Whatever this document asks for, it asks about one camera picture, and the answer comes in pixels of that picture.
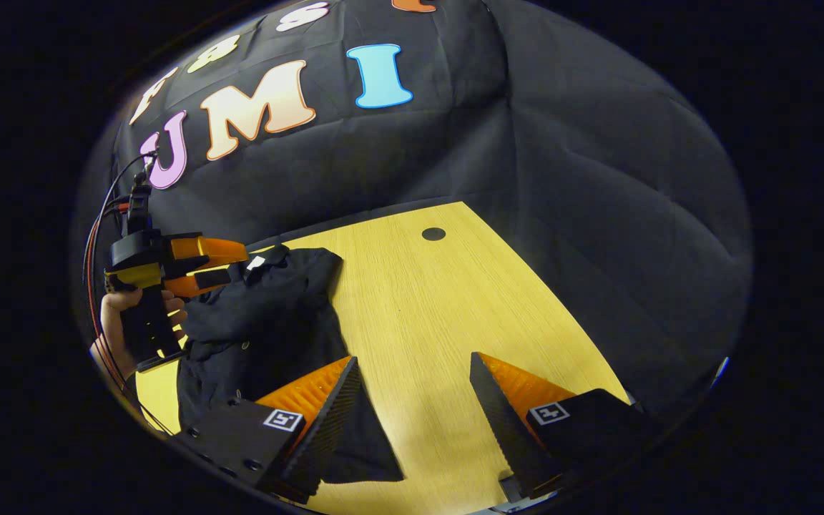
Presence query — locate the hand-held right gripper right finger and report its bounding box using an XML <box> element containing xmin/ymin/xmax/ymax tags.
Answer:
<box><xmin>469</xmin><ymin>350</ymin><xmax>663</xmax><ymax>501</ymax></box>

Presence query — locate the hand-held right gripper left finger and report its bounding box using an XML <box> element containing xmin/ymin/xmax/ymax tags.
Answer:
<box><xmin>176</xmin><ymin>355</ymin><xmax>366</xmax><ymax>505</ymax></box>

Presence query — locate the black shirt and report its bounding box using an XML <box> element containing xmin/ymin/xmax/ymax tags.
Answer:
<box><xmin>176</xmin><ymin>245</ymin><xmax>406</xmax><ymax>487</ymax></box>

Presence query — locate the red cable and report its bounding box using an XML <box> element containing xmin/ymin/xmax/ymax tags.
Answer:
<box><xmin>86</xmin><ymin>202</ymin><xmax>134</xmax><ymax>391</ymax></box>

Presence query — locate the black cable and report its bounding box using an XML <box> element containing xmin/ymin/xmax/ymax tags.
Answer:
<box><xmin>82</xmin><ymin>150</ymin><xmax>173</xmax><ymax>436</ymax></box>

